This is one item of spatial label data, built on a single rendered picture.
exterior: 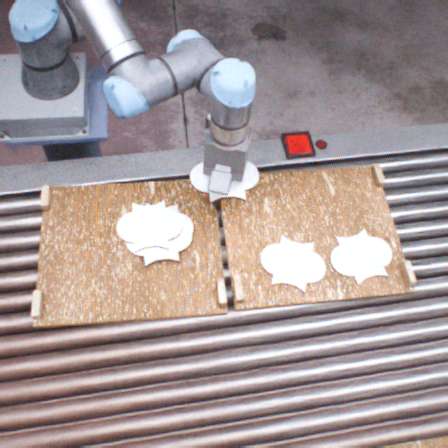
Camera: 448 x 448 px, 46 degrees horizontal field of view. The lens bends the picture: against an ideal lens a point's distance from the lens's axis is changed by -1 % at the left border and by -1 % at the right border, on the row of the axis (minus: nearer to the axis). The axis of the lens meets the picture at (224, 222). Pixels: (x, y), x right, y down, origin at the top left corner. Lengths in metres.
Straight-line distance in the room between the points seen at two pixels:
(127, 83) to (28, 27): 0.48
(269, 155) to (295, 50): 1.71
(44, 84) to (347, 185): 0.81
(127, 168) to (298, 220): 0.45
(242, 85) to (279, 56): 2.11
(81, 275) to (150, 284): 0.15
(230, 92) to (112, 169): 0.55
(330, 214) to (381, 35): 2.10
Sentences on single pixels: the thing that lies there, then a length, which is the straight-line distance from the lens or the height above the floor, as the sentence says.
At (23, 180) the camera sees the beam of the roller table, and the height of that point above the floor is 0.92.
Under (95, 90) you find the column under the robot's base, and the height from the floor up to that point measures 0.87.
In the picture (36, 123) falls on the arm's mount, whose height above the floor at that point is 0.94.
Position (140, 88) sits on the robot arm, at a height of 1.36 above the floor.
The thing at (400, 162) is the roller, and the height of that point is 0.92.
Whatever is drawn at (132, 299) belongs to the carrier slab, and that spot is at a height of 0.94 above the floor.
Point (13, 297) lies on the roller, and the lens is 1.26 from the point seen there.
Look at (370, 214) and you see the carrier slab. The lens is 1.34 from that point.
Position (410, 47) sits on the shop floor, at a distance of 3.29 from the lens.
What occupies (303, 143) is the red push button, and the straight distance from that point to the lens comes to 1.43.
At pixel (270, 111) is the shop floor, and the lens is 2.74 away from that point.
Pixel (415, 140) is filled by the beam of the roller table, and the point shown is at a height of 0.92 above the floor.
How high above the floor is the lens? 2.03
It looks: 60 degrees down
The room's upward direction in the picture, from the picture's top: 6 degrees clockwise
